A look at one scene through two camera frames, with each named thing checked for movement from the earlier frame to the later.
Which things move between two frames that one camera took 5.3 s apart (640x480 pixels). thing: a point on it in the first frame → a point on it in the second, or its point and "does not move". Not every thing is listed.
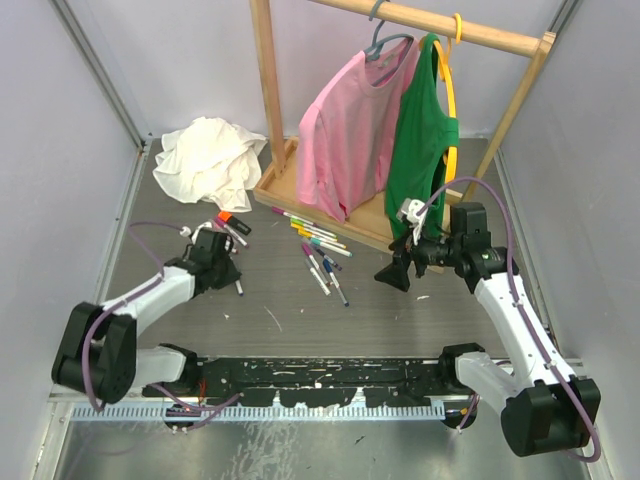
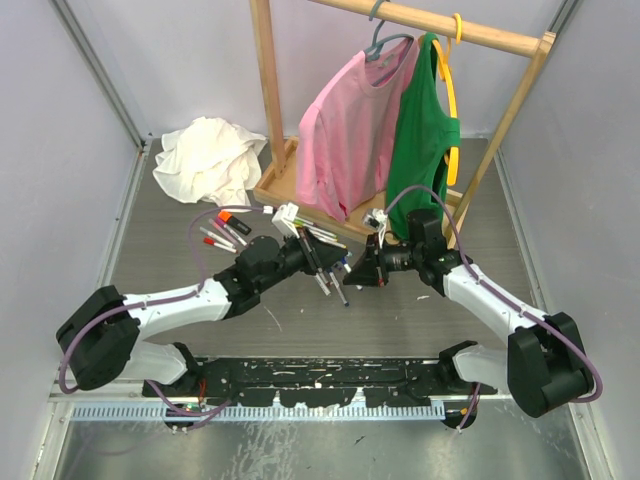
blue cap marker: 327,265 does not move
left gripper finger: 227,273 → 327,255
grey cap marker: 318,278 does not move
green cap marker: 299,221 does not move
